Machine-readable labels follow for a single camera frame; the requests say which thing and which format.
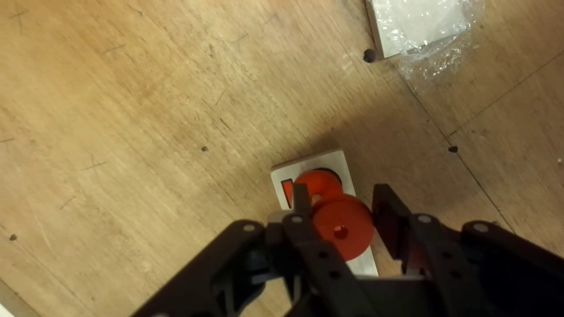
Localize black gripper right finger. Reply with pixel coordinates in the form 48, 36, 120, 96
372, 182, 564, 317

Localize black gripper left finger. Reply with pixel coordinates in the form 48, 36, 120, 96
130, 181, 377, 317

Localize red round block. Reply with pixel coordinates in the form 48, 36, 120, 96
291, 167, 344, 207
310, 193, 377, 262

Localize white peg board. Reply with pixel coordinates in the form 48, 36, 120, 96
270, 147, 381, 278

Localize white foam board in plastic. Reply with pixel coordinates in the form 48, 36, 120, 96
361, 0, 490, 80

